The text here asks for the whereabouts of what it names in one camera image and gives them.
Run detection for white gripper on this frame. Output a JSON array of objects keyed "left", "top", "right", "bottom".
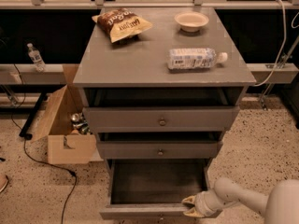
[{"left": 181, "top": 189, "right": 223, "bottom": 218}]

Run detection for grey bottom drawer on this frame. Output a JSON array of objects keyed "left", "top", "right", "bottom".
[{"left": 100, "top": 159, "right": 209, "bottom": 219}]

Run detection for grey drawer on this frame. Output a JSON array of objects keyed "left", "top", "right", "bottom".
[
  {"left": 97, "top": 132, "right": 222, "bottom": 159},
  {"left": 83, "top": 106, "right": 239, "bottom": 133},
  {"left": 100, "top": 159, "right": 209, "bottom": 219}
]

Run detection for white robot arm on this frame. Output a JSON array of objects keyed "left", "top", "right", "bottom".
[{"left": 181, "top": 177, "right": 299, "bottom": 224}]

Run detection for grey middle drawer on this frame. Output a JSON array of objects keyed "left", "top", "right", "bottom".
[{"left": 97, "top": 132, "right": 222, "bottom": 159}]

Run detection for grey top drawer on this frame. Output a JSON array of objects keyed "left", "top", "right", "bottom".
[{"left": 83, "top": 106, "right": 239, "bottom": 133}]

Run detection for grey drawer cabinet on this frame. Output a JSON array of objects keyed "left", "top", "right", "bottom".
[{"left": 72, "top": 7, "right": 257, "bottom": 182}]

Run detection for cardboard box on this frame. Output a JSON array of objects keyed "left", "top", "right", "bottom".
[{"left": 32, "top": 64, "right": 98, "bottom": 164}]

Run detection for cans in box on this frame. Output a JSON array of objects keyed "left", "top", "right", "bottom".
[{"left": 70, "top": 113, "right": 91, "bottom": 134}]

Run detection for lying plastic water bottle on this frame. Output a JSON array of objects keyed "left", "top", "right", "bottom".
[{"left": 168, "top": 48, "right": 228, "bottom": 70}]

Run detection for low metal ledge beam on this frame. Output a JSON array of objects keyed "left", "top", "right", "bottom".
[{"left": 0, "top": 63, "right": 299, "bottom": 85}]

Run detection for black metal leg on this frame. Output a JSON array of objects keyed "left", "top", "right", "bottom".
[{"left": 19, "top": 92, "right": 48, "bottom": 140}]

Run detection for white paper bowl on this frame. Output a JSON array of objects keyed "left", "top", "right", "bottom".
[{"left": 175, "top": 11, "right": 209, "bottom": 33}]

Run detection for brown chips bag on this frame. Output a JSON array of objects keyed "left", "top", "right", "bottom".
[{"left": 92, "top": 7, "right": 152, "bottom": 43}]

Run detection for standing water bottle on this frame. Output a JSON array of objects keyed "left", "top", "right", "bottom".
[{"left": 27, "top": 43, "right": 45, "bottom": 72}]

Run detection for white hanging cable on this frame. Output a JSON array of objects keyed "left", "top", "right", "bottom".
[{"left": 251, "top": 0, "right": 299, "bottom": 88}]

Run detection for black floor cable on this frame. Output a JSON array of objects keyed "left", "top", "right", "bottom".
[{"left": 0, "top": 37, "right": 78, "bottom": 224}]

